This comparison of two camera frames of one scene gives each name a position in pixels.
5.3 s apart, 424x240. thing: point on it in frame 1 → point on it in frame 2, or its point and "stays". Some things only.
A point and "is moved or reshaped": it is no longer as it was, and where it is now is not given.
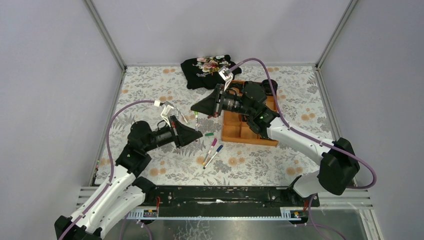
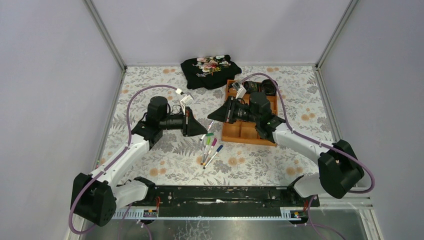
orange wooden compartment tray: (236, 129) stays
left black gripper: (177, 132) → (188, 122)
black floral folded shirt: (203, 73) stays
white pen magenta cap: (214, 142) stays
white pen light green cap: (196, 113) is moved or reshaped
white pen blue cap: (218, 150) stays
